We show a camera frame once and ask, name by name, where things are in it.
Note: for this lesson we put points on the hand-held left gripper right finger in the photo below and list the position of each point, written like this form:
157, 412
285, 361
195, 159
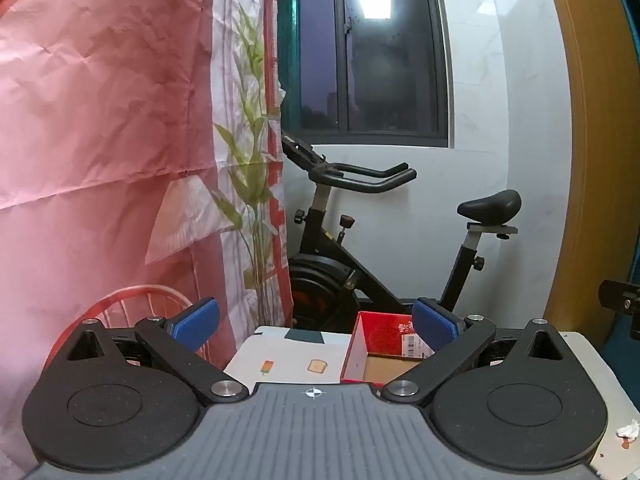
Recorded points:
434, 327

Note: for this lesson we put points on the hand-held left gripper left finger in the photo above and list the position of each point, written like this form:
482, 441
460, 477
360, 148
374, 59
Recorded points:
194, 321

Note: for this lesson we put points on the red cardboard box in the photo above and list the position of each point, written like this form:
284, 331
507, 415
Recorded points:
380, 335

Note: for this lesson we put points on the black exercise bike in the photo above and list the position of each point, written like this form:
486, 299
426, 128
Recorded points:
340, 270

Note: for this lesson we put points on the crumpled white tissue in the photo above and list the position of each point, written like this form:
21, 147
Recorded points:
627, 431

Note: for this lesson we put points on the pink bamboo print curtain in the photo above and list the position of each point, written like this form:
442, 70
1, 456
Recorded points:
100, 110

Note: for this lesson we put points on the dark framed window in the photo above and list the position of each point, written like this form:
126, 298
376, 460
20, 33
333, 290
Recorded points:
360, 50

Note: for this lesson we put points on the wooden door frame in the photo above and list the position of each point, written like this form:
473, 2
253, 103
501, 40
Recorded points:
595, 135

